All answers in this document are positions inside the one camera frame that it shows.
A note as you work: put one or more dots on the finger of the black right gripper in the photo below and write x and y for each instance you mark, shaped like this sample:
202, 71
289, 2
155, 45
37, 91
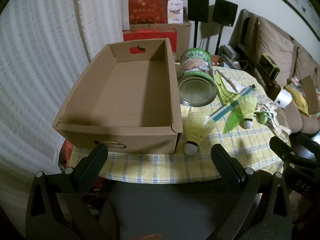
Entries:
309, 144
283, 151

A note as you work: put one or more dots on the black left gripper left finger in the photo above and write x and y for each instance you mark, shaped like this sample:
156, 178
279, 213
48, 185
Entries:
55, 209

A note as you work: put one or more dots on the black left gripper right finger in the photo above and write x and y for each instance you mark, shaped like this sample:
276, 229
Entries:
260, 208

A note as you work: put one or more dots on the yellow shuttlecock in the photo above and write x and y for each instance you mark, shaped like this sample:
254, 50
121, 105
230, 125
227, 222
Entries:
197, 127
247, 104

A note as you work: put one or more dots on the green handled window squeegee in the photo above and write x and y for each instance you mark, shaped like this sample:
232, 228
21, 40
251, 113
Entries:
228, 99

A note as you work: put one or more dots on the green snack tin can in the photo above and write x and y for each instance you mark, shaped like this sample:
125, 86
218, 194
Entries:
196, 83

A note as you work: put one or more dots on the yellow cloth on sofa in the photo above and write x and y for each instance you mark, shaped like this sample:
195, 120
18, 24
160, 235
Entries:
298, 100

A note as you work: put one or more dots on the white round device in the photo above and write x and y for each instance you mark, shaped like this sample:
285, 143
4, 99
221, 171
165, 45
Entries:
283, 99

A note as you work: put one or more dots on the yellow checked tablecloth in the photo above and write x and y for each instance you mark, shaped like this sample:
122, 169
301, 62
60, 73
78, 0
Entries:
249, 146

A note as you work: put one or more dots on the brown sofa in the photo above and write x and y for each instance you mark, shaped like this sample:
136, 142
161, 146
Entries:
254, 35

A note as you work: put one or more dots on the green black radio device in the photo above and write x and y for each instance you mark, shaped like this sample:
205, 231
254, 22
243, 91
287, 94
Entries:
269, 66

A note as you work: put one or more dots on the open brown cardboard box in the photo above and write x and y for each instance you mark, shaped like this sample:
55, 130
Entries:
127, 98

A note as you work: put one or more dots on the right black speaker on stand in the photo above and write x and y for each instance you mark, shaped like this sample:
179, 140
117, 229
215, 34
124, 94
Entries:
224, 14

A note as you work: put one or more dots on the black speaker on stand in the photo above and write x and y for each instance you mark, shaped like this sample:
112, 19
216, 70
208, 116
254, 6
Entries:
198, 11
224, 14

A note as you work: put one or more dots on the large brown carton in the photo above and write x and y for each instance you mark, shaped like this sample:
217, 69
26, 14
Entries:
183, 34

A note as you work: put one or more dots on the red gift box lower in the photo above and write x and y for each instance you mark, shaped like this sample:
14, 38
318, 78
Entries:
145, 34

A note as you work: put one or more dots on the left black speaker on stand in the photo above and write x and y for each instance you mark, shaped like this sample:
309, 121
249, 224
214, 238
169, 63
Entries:
198, 11

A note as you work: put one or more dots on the white curtain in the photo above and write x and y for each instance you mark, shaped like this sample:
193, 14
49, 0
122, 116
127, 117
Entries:
45, 46

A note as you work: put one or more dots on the white pink small box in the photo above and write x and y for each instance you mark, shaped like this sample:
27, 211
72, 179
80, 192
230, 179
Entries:
175, 12

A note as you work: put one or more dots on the red gift bag upper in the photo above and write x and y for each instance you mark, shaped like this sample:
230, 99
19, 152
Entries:
147, 11

